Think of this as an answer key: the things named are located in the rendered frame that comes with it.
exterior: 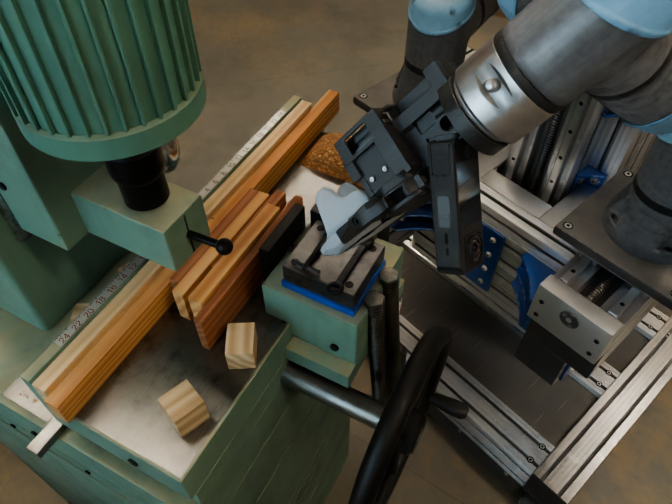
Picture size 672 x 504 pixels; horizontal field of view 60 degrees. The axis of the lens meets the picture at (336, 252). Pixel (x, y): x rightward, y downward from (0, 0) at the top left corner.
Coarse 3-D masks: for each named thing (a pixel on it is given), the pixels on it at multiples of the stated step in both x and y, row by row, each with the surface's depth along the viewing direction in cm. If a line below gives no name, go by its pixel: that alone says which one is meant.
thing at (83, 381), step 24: (336, 96) 102; (312, 120) 97; (288, 144) 93; (264, 168) 90; (288, 168) 95; (240, 192) 86; (264, 192) 90; (168, 288) 76; (144, 312) 73; (120, 336) 70; (96, 360) 68; (120, 360) 72; (72, 384) 66; (96, 384) 69; (72, 408) 67
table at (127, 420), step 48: (288, 192) 92; (144, 336) 75; (192, 336) 75; (288, 336) 77; (144, 384) 70; (192, 384) 70; (240, 384) 70; (96, 432) 67; (144, 432) 67; (192, 432) 67; (192, 480) 66
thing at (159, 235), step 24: (72, 192) 68; (96, 192) 68; (120, 192) 68; (192, 192) 68; (96, 216) 68; (120, 216) 66; (144, 216) 65; (168, 216) 65; (192, 216) 67; (120, 240) 70; (144, 240) 67; (168, 240) 65; (192, 240) 69; (168, 264) 68
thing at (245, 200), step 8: (248, 192) 85; (256, 192) 85; (240, 200) 84; (248, 200) 84; (232, 208) 83; (240, 208) 83; (232, 216) 82; (224, 224) 81; (216, 232) 80; (200, 248) 78; (208, 248) 78; (192, 256) 77; (200, 256) 77; (184, 264) 76; (192, 264) 76; (176, 272) 76; (184, 272) 76; (176, 280) 75
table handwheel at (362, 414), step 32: (416, 352) 68; (448, 352) 83; (288, 384) 80; (320, 384) 78; (416, 384) 65; (352, 416) 77; (384, 416) 64; (416, 416) 74; (384, 448) 63; (384, 480) 83
